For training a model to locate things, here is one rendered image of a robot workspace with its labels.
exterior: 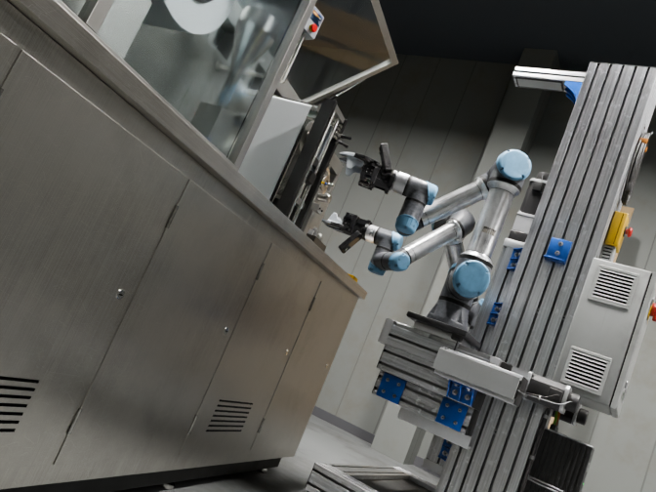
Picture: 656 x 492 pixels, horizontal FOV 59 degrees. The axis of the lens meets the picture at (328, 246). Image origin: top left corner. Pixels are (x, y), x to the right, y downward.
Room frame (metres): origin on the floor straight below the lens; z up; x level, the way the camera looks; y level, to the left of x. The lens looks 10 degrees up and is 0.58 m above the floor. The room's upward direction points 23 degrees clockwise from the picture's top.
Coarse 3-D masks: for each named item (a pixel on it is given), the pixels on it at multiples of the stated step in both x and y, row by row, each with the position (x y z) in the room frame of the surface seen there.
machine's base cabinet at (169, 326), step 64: (0, 0) 0.79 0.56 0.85; (0, 64) 0.83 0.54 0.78; (64, 64) 0.92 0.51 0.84; (0, 128) 0.87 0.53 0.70; (64, 128) 0.96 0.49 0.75; (128, 128) 1.09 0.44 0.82; (0, 192) 0.92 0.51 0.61; (64, 192) 1.02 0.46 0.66; (128, 192) 1.15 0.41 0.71; (192, 192) 1.33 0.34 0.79; (0, 256) 0.97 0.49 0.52; (64, 256) 1.08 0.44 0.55; (128, 256) 1.23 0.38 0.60; (192, 256) 1.43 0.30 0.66; (256, 256) 1.70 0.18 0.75; (0, 320) 1.02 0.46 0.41; (64, 320) 1.15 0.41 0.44; (128, 320) 1.31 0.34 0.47; (192, 320) 1.54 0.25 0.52; (256, 320) 1.85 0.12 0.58; (320, 320) 2.35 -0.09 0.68; (0, 384) 1.08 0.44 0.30; (64, 384) 1.22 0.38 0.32; (128, 384) 1.41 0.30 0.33; (192, 384) 1.66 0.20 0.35; (256, 384) 2.03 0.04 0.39; (320, 384) 2.63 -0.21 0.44; (0, 448) 1.15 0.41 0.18; (64, 448) 1.31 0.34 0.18; (128, 448) 1.51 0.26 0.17; (192, 448) 1.81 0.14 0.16; (256, 448) 2.25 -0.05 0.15
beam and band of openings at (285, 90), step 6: (282, 84) 2.53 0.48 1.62; (288, 84) 2.57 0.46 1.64; (276, 90) 2.52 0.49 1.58; (282, 90) 2.55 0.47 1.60; (288, 90) 2.59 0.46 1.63; (282, 96) 2.57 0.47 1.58; (288, 96) 2.61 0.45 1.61; (294, 96) 2.65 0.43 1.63; (336, 156) 3.30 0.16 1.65; (330, 162) 3.26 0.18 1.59; (336, 162) 3.33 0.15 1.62; (330, 168) 3.33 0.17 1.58; (336, 168) 3.36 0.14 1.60; (342, 168) 3.43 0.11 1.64; (330, 174) 3.42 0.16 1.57; (336, 174) 3.39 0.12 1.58; (330, 180) 3.41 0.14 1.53; (336, 180) 3.43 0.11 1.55; (330, 186) 3.41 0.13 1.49; (330, 192) 3.42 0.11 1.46
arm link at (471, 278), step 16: (496, 160) 1.92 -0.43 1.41; (512, 160) 1.86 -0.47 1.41; (528, 160) 1.86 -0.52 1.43; (496, 176) 1.89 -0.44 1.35; (512, 176) 1.85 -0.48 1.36; (496, 192) 1.89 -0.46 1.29; (512, 192) 1.88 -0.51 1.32; (496, 208) 1.88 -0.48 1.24; (480, 224) 1.90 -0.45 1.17; (496, 224) 1.88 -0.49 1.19; (480, 240) 1.88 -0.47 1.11; (496, 240) 1.89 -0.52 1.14; (464, 256) 1.89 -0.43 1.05; (480, 256) 1.87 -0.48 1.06; (464, 272) 1.86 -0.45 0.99; (480, 272) 1.85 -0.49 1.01; (464, 288) 1.86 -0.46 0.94; (480, 288) 1.85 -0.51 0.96
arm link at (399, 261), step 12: (456, 216) 2.35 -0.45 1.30; (468, 216) 2.35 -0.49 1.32; (444, 228) 2.32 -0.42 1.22; (456, 228) 2.32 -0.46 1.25; (468, 228) 2.34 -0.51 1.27; (420, 240) 2.29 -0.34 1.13; (432, 240) 2.29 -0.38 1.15; (444, 240) 2.31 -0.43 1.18; (396, 252) 2.26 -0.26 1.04; (408, 252) 2.26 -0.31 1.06; (420, 252) 2.28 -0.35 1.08; (384, 264) 2.30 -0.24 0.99; (396, 264) 2.23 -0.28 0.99; (408, 264) 2.24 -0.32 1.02
